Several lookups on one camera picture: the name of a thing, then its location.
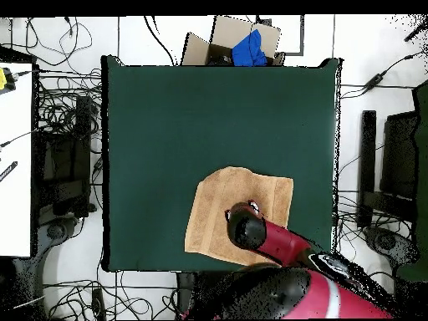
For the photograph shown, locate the tan terry towel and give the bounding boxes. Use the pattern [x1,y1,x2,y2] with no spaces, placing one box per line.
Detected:
[184,166,294,267]

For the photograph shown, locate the black flat bar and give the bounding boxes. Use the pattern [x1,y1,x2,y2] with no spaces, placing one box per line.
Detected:
[0,160,18,183]

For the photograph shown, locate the dark green table cloth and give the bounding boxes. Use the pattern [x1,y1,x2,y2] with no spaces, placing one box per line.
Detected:
[100,54,343,273]

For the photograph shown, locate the black long beam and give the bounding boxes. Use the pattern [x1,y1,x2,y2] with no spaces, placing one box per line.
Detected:
[356,110,378,229]

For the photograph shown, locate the blue cloth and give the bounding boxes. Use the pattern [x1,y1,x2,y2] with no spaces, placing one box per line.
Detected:
[231,28,268,67]

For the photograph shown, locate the green draped cloth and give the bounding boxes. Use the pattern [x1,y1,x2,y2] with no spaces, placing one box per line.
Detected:
[395,79,428,283]

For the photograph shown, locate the brown cardboard box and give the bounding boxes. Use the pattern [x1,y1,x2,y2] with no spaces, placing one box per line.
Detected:
[180,14,285,67]

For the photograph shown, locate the black power strip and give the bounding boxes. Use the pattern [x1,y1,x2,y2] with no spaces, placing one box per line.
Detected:
[91,288,106,320]

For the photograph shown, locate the black equipment stand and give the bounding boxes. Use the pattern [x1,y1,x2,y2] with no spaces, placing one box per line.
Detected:
[33,94,94,218]

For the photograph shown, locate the black rod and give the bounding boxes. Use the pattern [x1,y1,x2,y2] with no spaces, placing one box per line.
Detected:
[403,16,428,43]

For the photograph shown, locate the white desk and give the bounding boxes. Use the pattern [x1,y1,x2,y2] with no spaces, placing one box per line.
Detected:
[0,61,34,258]

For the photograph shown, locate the yellow and black tool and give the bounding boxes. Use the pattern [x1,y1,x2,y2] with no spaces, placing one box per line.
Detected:
[0,66,18,95]

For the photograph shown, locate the black cable tangle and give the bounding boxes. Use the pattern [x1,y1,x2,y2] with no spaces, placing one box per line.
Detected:
[335,188,415,292]
[43,270,181,320]
[33,66,104,215]

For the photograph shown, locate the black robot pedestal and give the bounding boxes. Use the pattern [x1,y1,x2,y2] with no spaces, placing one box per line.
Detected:
[176,270,205,320]

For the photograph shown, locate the black round pedestal foot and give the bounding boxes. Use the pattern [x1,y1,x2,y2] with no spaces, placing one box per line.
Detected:
[362,226,420,267]
[44,217,79,242]

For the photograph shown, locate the black power adapter with cable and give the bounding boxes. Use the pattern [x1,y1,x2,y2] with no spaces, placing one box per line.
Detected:
[339,46,428,99]

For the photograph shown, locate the black looped cable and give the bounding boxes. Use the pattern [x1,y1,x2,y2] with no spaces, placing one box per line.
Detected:
[9,16,94,68]

